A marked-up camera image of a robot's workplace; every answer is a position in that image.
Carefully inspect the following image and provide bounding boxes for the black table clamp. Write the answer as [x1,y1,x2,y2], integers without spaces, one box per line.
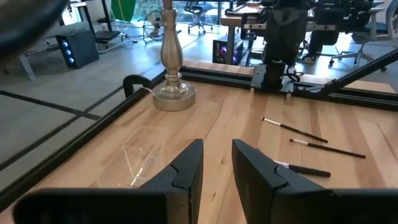
[123,74,155,99]

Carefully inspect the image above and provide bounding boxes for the computer tower blue lights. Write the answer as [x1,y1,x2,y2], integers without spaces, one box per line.
[55,29,100,70]

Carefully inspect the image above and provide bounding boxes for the person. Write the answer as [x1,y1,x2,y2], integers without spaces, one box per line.
[298,6,343,65]

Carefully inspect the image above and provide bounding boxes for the wooden desk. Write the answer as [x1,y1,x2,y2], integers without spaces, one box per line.
[220,2,268,67]

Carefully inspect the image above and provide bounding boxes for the computer tower purple lights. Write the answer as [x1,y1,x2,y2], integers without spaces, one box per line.
[212,39,246,66]

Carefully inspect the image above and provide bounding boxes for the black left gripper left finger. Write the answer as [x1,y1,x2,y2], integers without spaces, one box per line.
[12,139,204,224]

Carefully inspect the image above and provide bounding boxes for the black floor fan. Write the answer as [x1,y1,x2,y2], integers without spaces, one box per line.
[142,10,165,45]

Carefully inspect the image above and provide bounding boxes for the green board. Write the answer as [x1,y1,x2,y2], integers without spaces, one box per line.
[111,0,137,22]

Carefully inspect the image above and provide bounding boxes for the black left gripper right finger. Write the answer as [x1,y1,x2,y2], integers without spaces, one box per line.
[231,139,398,224]

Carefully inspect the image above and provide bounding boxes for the blue office chair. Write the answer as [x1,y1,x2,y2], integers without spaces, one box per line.
[185,0,215,34]

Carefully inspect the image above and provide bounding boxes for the clear acrylic brush organizer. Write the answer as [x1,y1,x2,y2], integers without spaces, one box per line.
[90,124,170,189]

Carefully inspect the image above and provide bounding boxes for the black aluminium table frame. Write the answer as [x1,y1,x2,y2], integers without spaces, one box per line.
[0,48,398,213]

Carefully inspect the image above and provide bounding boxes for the black flat stand base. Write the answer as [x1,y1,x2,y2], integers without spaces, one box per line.
[95,30,122,44]

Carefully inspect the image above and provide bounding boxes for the silver table lamp white shade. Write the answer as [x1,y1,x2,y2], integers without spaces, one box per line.
[151,0,197,112]

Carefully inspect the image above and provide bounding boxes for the grey office chair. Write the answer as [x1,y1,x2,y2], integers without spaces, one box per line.
[328,0,398,72]

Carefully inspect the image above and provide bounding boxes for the thin black makeup brush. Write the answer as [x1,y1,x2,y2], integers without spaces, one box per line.
[289,139,367,159]
[261,117,329,144]
[273,160,331,178]

